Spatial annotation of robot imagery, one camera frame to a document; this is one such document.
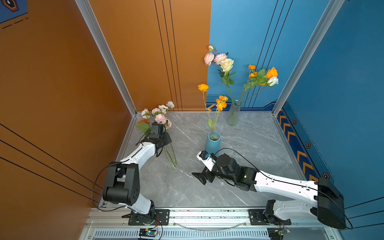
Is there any teal cylinder vase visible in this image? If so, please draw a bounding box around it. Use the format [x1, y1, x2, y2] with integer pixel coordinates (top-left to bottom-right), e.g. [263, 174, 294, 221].
[204, 132, 221, 155]

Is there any clear ribbed glass vase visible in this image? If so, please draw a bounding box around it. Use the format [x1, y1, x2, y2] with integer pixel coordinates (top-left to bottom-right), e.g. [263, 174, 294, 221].
[227, 101, 241, 127]

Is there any orange poppy stem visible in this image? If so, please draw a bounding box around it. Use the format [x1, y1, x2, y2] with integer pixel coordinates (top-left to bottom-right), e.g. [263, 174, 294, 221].
[198, 84, 229, 141]

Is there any pink carnation flower stem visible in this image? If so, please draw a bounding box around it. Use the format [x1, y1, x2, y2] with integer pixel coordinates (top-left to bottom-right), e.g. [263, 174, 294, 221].
[155, 114, 178, 170]

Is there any large orange rose stem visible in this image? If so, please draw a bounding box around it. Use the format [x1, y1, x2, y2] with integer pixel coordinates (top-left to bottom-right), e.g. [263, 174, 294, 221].
[245, 68, 278, 99]

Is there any white rose stem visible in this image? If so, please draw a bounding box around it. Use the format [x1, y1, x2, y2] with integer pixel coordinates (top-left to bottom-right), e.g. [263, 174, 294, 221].
[240, 77, 279, 105]

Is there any cream rose stem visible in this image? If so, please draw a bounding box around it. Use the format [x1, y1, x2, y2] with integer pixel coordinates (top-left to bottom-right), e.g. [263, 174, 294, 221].
[219, 58, 237, 102]

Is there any small orange flower sprig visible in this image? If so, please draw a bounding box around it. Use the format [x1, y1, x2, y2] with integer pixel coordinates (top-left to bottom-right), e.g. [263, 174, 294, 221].
[239, 65, 258, 105]

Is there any pink rose branch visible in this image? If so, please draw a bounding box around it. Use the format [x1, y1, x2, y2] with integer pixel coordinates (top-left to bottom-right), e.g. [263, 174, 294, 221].
[204, 45, 230, 79]

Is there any pale pink flower spray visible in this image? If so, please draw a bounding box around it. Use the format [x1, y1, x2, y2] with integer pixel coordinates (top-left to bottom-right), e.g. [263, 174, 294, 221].
[141, 101, 175, 119]

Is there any orange sunflower stem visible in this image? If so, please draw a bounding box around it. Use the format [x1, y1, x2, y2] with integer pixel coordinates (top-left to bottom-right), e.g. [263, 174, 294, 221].
[136, 119, 151, 134]

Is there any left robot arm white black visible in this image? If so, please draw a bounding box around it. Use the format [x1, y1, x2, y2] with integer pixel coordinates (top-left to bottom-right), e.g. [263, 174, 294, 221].
[103, 123, 172, 225]

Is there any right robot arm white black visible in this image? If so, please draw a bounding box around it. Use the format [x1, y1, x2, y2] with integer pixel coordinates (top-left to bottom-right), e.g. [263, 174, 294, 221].
[193, 151, 347, 230]

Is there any right circuit board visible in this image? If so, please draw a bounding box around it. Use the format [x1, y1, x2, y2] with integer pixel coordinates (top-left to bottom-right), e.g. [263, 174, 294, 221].
[267, 228, 291, 240]

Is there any circuit board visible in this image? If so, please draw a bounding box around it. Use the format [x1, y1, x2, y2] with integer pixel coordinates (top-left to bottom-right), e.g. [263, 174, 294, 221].
[138, 229, 160, 240]
[267, 228, 291, 240]

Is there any left circuit board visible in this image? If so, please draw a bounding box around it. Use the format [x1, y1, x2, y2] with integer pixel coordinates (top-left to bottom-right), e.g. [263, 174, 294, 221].
[138, 229, 160, 240]

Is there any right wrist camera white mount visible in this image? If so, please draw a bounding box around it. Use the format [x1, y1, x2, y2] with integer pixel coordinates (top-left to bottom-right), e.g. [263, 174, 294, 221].
[197, 150, 216, 172]

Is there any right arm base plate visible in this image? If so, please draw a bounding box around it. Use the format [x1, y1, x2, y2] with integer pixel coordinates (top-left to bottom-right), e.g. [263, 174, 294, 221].
[248, 209, 292, 227]

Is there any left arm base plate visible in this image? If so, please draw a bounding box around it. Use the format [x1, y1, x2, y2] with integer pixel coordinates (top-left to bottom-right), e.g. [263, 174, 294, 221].
[128, 209, 170, 226]

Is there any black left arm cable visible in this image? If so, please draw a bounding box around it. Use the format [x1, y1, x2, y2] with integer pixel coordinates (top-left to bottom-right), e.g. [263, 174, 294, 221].
[90, 161, 127, 213]

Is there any aluminium front rail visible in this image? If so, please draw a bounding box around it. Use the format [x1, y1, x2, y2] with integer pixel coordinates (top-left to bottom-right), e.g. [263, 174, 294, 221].
[84, 207, 327, 230]

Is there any right aluminium corner post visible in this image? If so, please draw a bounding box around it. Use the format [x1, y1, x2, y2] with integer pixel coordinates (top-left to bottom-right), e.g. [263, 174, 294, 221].
[272, 0, 345, 117]

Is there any aluminium corner post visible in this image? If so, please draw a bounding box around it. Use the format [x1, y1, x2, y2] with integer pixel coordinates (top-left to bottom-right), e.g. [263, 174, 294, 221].
[75, 0, 137, 117]
[272, 0, 345, 117]

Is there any left aluminium corner post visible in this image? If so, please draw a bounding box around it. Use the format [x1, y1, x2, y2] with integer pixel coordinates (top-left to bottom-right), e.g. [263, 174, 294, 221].
[75, 0, 137, 117]

